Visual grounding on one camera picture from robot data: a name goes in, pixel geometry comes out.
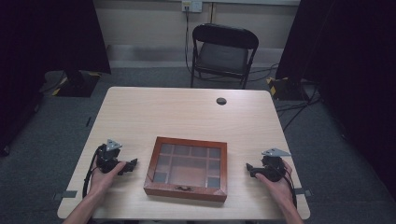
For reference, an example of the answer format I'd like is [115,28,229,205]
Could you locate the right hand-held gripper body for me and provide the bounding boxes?
[250,147,292,183]

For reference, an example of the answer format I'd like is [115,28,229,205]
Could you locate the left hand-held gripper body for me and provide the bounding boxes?
[95,138,123,175]

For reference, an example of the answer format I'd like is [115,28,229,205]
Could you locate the wooden box with glass lid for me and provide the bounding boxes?
[143,135,229,203]

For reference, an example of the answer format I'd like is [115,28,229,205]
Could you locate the person's left hand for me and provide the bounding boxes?
[90,160,128,198]

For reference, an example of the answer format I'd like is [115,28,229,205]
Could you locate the person's right hand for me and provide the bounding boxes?
[255,160,295,210]

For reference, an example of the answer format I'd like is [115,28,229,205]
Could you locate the grey tape strip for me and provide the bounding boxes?
[294,188,314,198]
[52,189,78,201]

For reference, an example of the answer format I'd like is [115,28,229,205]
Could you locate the black stand base striped tape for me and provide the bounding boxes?
[266,77,310,102]
[39,70,103,98]

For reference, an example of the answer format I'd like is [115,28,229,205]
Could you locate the black folding chair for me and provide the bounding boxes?
[190,22,260,91]

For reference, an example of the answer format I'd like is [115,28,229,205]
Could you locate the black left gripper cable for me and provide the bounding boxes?
[81,145,106,199]

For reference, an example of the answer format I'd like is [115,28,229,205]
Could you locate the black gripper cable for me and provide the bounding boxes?
[81,145,106,199]
[271,163,298,209]

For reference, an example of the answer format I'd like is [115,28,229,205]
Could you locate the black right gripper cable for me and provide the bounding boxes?
[271,163,298,209]

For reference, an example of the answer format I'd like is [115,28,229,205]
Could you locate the black cables on floor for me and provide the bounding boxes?
[248,63,323,133]

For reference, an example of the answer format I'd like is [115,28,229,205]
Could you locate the black cable from wall socket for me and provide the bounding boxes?
[184,6,195,76]

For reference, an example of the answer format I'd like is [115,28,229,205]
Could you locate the wall power socket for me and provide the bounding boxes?
[181,0,204,14]

